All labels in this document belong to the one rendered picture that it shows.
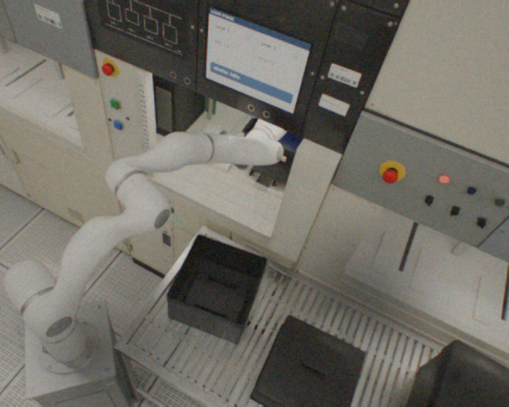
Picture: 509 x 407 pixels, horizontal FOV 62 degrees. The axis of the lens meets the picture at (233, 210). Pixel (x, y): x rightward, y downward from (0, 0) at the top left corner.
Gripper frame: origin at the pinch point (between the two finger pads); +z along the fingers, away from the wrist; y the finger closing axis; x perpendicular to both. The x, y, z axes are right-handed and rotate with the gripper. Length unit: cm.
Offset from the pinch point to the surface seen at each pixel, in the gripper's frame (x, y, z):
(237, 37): 40, -7, -30
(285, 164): -14.6, 8.6, -9.1
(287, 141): -12.9, 3.8, 0.7
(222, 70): 29.0, -10.6, -29.8
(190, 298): -46, 3, -62
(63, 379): -46, -14, -109
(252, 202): -35.5, 1.7, -16.8
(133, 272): -123, -53, -38
